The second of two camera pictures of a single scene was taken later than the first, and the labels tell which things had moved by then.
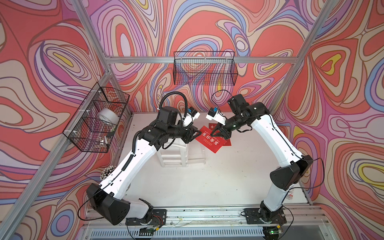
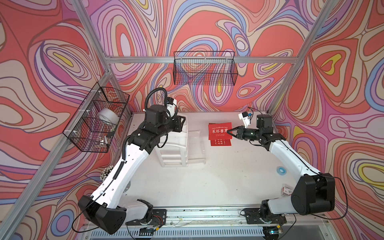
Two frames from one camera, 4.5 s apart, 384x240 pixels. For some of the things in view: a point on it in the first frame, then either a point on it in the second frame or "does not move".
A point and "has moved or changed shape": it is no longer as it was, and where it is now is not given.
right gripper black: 219,134 to 240,132
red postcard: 214,143 has moved or changed shape
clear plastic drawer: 197,154 does not move
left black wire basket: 95,123 does not move
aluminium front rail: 294,217 does not move
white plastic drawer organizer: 174,153 does not move
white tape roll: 109,115 does not move
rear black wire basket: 205,68 does not move
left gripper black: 189,132 to 178,125
